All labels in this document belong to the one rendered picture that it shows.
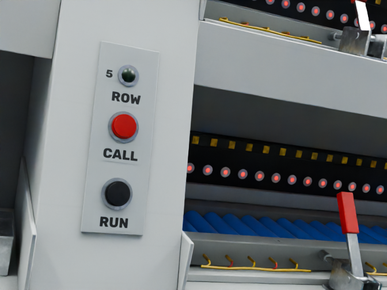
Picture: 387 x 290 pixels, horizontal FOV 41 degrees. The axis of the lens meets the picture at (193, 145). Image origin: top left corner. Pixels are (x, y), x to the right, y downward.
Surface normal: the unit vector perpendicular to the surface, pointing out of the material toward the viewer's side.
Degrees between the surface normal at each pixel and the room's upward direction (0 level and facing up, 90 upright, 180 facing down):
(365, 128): 90
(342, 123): 90
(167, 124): 90
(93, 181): 90
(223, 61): 108
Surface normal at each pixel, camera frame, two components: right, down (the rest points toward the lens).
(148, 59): 0.37, -0.10
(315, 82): 0.33, 0.21
